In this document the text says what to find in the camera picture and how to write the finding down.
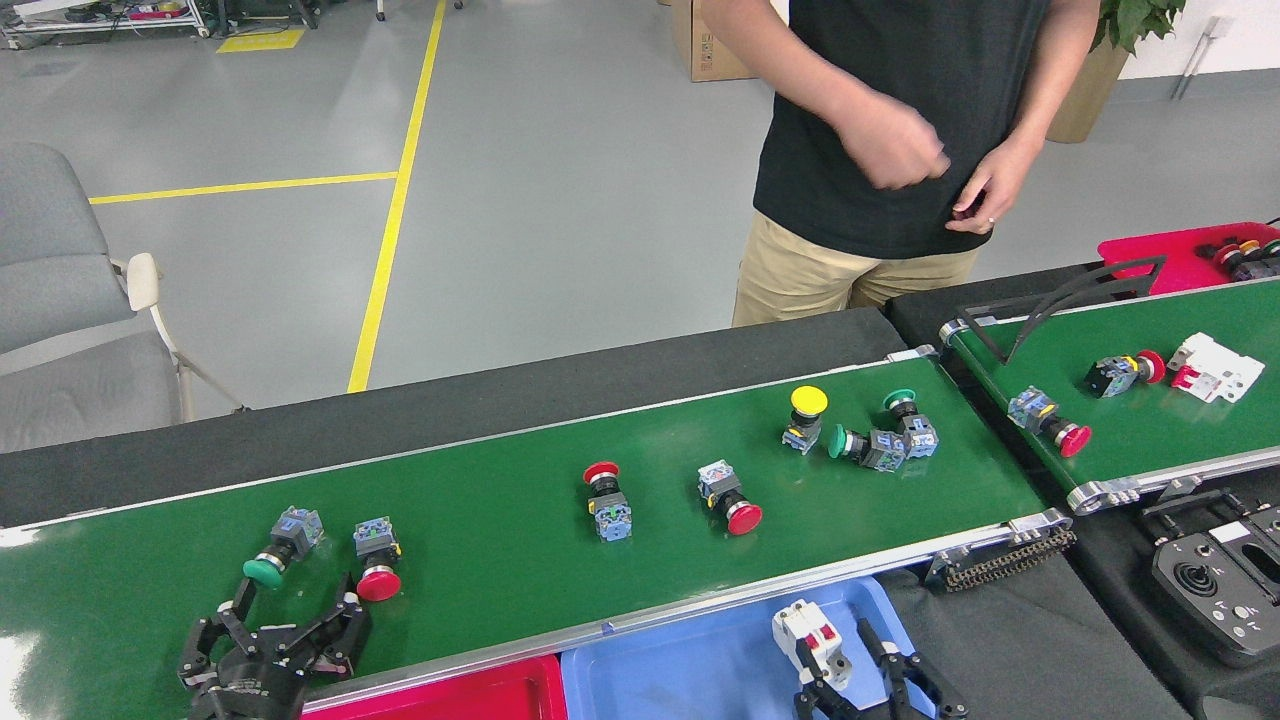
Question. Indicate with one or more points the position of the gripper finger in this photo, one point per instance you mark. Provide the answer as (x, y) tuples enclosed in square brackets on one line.
[(915, 690), (825, 705)]

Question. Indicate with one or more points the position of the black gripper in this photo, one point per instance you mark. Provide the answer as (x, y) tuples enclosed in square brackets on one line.
[(255, 685)]

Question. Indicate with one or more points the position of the white circuit breaker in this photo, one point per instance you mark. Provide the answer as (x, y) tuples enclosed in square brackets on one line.
[(1215, 367), (805, 630)]

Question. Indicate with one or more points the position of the green mushroom push button switch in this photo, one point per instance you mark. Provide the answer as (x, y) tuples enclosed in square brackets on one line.
[(885, 450), (920, 437), (297, 527), (1272, 246)]

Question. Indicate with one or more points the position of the person's right forearm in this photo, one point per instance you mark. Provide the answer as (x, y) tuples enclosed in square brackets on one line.
[(780, 50)]

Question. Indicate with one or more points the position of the person's left forearm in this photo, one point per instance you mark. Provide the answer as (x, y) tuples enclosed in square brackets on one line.
[(1050, 80)]

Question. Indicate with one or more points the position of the long green conveyor belt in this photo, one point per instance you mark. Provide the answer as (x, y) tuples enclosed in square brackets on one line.
[(500, 540)]

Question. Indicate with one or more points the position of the short green conveyor belt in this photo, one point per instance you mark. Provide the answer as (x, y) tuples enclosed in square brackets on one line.
[(1150, 430)]

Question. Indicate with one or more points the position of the red parts tray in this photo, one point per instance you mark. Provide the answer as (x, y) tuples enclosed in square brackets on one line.
[(1180, 250)]

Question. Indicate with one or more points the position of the person's left hand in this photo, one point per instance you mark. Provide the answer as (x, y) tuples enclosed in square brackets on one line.
[(1000, 185)]

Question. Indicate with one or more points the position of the person's right hand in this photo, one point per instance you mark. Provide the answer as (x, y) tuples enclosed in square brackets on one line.
[(895, 145)]

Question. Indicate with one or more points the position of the blue plastic bin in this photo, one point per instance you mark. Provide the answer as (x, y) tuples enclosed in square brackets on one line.
[(680, 670)]

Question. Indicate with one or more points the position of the red plastic bin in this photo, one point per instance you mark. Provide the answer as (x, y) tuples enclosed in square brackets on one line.
[(450, 700)]

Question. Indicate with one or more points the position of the black joystick remote controller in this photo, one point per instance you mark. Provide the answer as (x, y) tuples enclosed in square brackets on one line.
[(1210, 590)]

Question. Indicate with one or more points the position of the grey padded armchair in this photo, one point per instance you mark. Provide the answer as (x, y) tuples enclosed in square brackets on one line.
[(50, 300)]

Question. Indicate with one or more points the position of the person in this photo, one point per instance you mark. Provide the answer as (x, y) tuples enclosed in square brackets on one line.
[(850, 225)]

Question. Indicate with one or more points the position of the potted plant in brown pot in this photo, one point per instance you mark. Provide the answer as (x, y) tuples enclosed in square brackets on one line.
[(1085, 100)]

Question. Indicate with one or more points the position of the white metal wheeled rack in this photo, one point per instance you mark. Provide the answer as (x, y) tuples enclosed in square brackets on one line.
[(100, 15)]

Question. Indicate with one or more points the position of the brown cardboard box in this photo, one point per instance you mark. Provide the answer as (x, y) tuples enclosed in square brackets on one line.
[(705, 50)]

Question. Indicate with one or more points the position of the yellow mushroom push button switch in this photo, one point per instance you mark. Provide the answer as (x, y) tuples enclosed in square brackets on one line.
[(808, 400), (1250, 247)]

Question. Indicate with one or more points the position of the black triangular guide bracket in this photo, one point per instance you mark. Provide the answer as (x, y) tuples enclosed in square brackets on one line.
[(1005, 352)]

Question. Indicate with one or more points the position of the white wall conduit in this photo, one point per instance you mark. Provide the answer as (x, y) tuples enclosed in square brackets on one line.
[(1218, 27)]

